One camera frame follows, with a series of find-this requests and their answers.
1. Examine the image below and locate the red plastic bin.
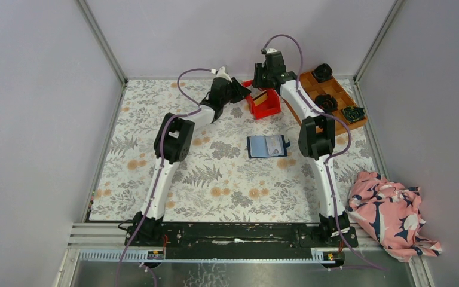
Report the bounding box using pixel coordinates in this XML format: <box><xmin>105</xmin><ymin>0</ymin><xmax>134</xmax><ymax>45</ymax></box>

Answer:
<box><xmin>242</xmin><ymin>80</ymin><xmax>281</xmax><ymax>120</ymax></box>

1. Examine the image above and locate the navy blue card holder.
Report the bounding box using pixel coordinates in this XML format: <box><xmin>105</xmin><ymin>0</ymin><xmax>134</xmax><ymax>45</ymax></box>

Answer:
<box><xmin>246</xmin><ymin>135</ymin><xmax>291</xmax><ymax>159</ymax></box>

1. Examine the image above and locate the silver credit card with chip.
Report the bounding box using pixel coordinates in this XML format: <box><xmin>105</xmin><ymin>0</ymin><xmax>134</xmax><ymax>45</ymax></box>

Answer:
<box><xmin>265</xmin><ymin>135</ymin><xmax>284</xmax><ymax>157</ymax></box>

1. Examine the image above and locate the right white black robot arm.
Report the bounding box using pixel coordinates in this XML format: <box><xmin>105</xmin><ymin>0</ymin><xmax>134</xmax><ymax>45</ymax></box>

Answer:
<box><xmin>253</xmin><ymin>48</ymin><xmax>350</xmax><ymax>246</ymax></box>

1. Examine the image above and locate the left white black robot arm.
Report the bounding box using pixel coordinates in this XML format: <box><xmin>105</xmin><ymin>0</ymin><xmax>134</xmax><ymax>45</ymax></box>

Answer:
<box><xmin>135</xmin><ymin>77</ymin><xmax>250</xmax><ymax>246</ymax></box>

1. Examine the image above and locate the gold card in bin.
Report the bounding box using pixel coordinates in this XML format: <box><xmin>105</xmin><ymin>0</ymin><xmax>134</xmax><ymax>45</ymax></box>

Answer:
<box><xmin>252</xmin><ymin>91</ymin><xmax>268</xmax><ymax>106</ymax></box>

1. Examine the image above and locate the rolled dark tie top left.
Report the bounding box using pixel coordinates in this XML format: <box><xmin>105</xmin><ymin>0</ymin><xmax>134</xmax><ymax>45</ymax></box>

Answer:
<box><xmin>311</xmin><ymin>63</ymin><xmax>333</xmax><ymax>83</ymax></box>

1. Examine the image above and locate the rolled dark tie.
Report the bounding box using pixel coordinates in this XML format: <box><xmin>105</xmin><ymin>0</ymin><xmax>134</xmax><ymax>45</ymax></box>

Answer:
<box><xmin>314</xmin><ymin>94</ymin><xmax>338</xmax><ymax>115</ymax></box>
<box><xmin>311</xmin><ymin>63</ymin><xmax>333</xmax><ymax>83</ymax></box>

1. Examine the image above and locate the rolled dark tie centre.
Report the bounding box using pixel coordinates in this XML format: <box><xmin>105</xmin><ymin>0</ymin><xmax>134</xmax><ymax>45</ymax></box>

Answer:
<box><xmin>314</xmin><ymin>94</ymin><xmax>338</xmax><ymax>115</ymax></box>

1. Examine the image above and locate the pink floral cloth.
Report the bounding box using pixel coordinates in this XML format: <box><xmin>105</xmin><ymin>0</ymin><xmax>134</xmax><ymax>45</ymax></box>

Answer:
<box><xmin>347</xmin><ymin>172</ymin><xmax>442</xmax><ymax>262</ymax></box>

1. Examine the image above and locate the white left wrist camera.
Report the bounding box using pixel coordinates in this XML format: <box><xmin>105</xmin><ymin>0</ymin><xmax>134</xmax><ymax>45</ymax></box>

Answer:
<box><xmin>210</xmin><ymin>65</ymin><xmax>232</xmax><ymax>82</ymax></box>

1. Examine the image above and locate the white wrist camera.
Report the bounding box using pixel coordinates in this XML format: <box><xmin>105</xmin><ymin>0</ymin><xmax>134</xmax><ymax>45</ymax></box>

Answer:
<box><xmin>261</xmin><ymin>48</ymin><xmax>280</xmax><ymax>55</ymax></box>
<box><xmin>210</xmin><ymin>65</ymin><xmax>232</xmax><ymax>82</ymax></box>

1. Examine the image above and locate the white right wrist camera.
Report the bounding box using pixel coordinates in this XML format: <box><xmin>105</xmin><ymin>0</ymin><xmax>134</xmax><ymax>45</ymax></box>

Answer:
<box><xmin>261</xmin><ymin>48</ymin><xmax>280</xmax><ymax>55</ymax></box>

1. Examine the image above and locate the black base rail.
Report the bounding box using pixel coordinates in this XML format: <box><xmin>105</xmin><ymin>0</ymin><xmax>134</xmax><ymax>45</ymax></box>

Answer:
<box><xmin>124</xmin><ymin>221</ymin><xmax>359</xmax><ymax>260</ymax></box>

